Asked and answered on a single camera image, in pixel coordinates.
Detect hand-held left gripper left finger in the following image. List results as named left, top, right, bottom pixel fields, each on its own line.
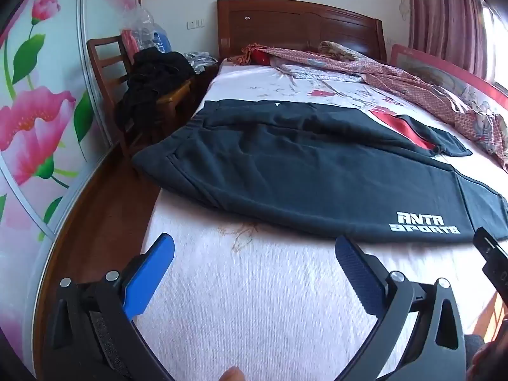
left=42, top=232, right=177, bottom=381

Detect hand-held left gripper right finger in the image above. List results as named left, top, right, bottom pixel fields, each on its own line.
left=334, top=236, right=467, bottom=381

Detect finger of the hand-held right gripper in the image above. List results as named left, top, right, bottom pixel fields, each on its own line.
left=472, top=226, right=508, bottom=287

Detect dark teal pants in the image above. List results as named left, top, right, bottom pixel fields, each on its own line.
left=131, top=99, right=508, bottom=244

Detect person's left hand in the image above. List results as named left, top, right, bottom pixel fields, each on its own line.
left=220, top=366, right=247, bottom=381

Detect white floral bed sheet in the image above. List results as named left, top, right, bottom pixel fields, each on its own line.
left=34, top=61, right=508, bottom=381

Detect red patterned quilt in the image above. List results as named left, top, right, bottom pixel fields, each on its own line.
left=242, top=40, right=508, bottom=171

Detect black clothes pile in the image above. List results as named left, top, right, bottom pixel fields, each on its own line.
left=116, top=50, right=196, bottom=131

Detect floral wardrobe door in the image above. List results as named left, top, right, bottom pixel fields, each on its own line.
left=0, top=0, right=144, bottom=338

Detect large window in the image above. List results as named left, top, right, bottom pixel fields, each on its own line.
left=482, top=0, right=508, bottom=84

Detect wooden chair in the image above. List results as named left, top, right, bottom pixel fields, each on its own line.
left=86, top=36, right=191, bottom=159

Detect grey white clothing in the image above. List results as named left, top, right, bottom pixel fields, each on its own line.
left=183, top=51, right=219, bottom=74

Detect red pillow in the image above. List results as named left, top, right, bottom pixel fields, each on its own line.
left=250, top=48, right=274, bottom=65

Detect wooden headboard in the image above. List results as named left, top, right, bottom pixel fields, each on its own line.
left=216, top=0, right=387, bottom=62

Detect clear plastic bag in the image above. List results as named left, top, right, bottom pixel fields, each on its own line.
left=121, top=5, right=171, bottom=54

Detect pink curtain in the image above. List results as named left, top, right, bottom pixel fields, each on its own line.
left=409, top=0, right=493, bottom=80

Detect pink bed guard rail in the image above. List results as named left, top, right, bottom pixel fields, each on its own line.
left=389, top=43, right=508, bottom=100

